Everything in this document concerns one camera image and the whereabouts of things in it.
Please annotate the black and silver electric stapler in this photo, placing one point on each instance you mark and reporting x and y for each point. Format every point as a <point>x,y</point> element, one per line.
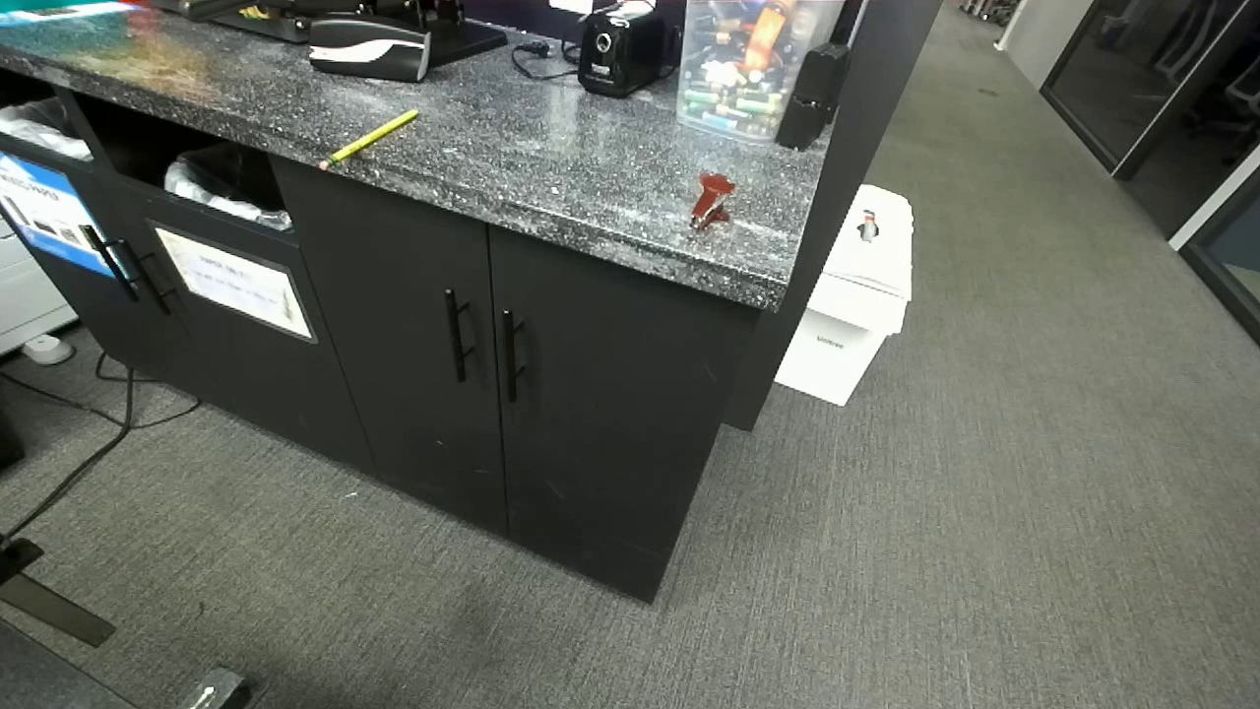
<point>369,49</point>

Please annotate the black cabinet door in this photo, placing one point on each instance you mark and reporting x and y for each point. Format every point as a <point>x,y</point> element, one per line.
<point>620,423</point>
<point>384,325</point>

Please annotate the brown staple remover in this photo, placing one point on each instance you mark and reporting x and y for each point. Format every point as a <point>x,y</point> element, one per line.
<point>711,198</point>

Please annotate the white paper shredder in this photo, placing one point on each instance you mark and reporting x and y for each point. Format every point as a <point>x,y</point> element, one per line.
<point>856,286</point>

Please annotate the clear plastic container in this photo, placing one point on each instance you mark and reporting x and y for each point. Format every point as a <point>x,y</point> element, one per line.
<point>709,118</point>

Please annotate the heap of batteries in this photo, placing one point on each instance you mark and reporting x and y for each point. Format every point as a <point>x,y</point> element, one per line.
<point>733,84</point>

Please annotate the black pencil sharpener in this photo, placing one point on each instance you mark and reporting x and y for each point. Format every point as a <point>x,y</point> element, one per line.
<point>620,54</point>

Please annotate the yellow pencil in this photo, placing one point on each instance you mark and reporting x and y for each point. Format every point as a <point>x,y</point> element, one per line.
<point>369,140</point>

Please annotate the black paper trimmer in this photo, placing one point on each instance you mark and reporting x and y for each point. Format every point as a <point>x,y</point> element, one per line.
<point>468,39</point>

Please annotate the black bin door white label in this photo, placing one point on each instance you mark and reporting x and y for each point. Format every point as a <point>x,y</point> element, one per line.
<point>246,384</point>

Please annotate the white bin bag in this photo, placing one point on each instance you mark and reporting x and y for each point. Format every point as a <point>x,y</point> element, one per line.
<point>39,133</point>
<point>212,192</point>

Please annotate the black bin door blue label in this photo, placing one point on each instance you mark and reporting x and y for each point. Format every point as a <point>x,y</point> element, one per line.
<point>89,305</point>

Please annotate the black framed glass partition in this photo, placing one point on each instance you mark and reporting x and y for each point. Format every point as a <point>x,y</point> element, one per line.
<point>1112,89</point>

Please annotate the white round puck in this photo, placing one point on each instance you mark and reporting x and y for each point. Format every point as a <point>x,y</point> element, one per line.
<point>46,349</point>

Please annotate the white printer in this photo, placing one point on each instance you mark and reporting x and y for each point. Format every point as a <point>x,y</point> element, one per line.
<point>25,295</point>

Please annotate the stand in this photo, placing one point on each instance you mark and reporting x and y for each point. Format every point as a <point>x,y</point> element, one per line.
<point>54,606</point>

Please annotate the teal paper sheet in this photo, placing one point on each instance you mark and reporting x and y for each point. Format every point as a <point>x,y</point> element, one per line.
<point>59,10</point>

